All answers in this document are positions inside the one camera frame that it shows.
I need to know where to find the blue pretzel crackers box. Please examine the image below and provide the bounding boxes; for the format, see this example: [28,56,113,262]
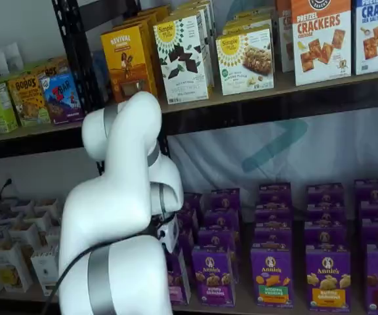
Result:
[352,0,378,75]

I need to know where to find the yellow Bobo's box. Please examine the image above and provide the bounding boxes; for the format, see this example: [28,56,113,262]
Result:
[7,74,51,128]
[28,57,70,79]

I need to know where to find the purple Annie's box green patch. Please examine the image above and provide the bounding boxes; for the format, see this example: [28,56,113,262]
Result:
[255,203,292,228]
[253,225,293,249]
[259,182,291,206]
[250,246,294,308]

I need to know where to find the black power plug cord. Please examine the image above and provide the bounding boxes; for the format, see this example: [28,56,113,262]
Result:
[0,178,14,200]

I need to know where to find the black metal shelving rack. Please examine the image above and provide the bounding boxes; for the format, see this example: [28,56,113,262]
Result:
[51,0,378,315]
[0,129,88,315]

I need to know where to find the blue ZBar box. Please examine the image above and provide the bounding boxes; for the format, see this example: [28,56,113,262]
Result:
[40,72,85,125]

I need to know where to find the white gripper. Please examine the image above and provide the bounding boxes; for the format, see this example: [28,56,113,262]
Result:
[157,216,179,255]

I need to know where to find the Simple Mills sweet thins box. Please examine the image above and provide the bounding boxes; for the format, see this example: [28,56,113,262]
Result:
[152,9,215,105]
[171,0,217,91]

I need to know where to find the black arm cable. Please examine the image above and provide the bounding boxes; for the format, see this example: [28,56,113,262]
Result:
[41,213,179,315]

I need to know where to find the purple Annie's box orange patch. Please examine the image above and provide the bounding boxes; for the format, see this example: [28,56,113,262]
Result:
[306,182,345,206]
[304,224,348,249]
[305,203,346,227]
[306,246,352,312]

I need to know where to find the white backdrop sheet teal logo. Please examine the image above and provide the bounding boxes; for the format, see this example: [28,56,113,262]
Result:
[167,104,378,227]

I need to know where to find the orange pretzel crackers cheddar box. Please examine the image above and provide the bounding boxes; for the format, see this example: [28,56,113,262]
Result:
[276,0,295,74]
[290,0,353,87]

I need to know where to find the Simple Mills almond bars box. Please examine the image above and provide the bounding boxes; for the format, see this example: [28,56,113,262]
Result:
[222,18,277,75]
[224,9,279,24]
[215,28,275,96]

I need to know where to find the orange Revival snack box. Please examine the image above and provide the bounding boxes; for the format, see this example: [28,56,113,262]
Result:
[100,24,159,103]
[123,12,165,33]
[139,3,172,20]

